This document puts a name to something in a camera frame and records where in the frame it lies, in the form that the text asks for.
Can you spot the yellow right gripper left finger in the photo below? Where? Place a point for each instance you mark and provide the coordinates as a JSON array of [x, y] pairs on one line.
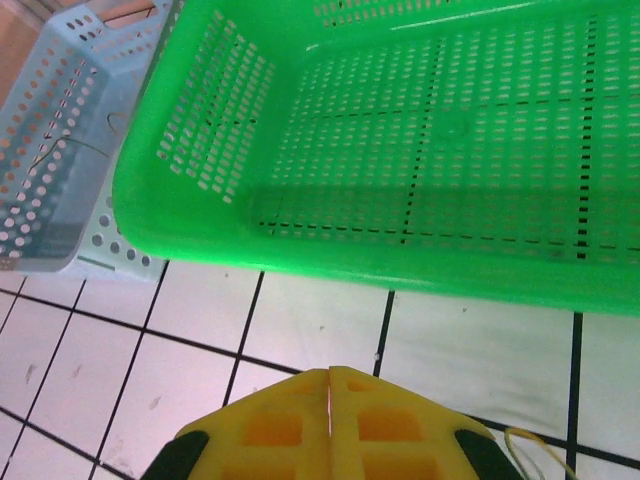
[[270, 435]]

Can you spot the green plastic basket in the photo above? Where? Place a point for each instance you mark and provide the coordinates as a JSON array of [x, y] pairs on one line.
[[375, 125]]

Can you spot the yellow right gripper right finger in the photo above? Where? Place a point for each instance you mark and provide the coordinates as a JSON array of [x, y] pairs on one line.
[[390, 435]]

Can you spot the light blue plastic basket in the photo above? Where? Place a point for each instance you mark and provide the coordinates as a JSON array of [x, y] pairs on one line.
[[115, 55]]

